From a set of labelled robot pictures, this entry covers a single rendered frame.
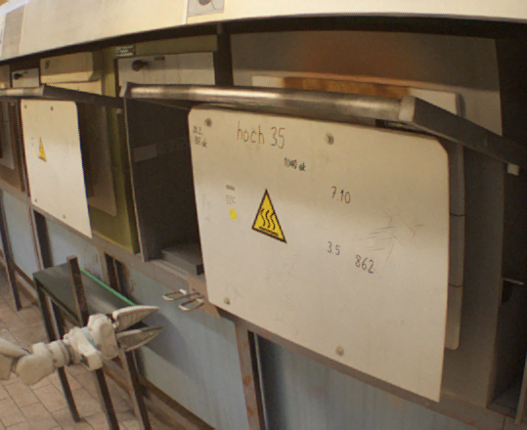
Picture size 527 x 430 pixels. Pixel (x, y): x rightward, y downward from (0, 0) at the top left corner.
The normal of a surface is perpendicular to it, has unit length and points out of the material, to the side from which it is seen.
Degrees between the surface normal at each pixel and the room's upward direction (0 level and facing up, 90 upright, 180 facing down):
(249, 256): 90
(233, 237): 90
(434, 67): 90
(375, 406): 90
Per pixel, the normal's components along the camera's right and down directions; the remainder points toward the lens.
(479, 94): -0.77, 0.25
